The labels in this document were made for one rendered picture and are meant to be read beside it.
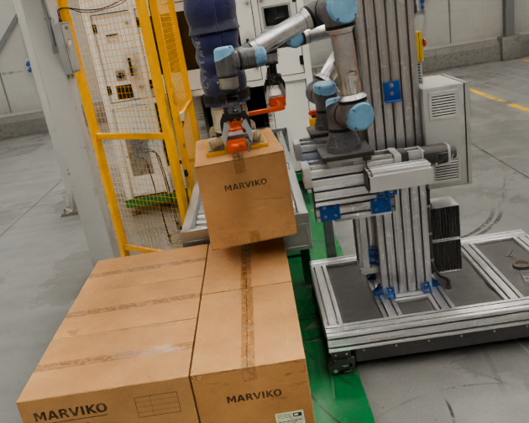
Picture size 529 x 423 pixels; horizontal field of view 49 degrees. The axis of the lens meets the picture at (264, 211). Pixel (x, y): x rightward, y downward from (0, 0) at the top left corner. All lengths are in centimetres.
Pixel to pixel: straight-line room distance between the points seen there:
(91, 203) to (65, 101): 66
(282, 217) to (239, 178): 27
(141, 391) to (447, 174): 164
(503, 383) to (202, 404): 134
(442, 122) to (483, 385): 116
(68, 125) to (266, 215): 167
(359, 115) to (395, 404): 123
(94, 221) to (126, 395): 204
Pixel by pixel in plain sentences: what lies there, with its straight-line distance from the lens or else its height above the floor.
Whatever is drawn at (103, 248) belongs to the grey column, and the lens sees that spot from 406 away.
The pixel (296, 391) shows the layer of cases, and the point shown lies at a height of 42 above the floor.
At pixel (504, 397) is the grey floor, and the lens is 275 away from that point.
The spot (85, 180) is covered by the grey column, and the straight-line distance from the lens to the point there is 393.
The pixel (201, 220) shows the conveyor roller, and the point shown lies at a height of 55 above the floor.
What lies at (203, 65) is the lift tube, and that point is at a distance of 274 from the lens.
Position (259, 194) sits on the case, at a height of 89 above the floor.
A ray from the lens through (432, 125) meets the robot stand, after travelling 275.
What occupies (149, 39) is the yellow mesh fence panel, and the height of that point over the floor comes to 160.
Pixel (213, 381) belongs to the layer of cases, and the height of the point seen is 51.
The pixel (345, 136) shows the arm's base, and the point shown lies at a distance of 253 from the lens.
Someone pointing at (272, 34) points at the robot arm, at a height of 156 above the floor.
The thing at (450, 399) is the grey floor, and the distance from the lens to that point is 272.
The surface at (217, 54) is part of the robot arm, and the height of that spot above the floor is 153.
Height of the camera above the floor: 167
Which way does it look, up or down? 19 degrees down
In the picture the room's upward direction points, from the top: 9 degrees counter-clockwise
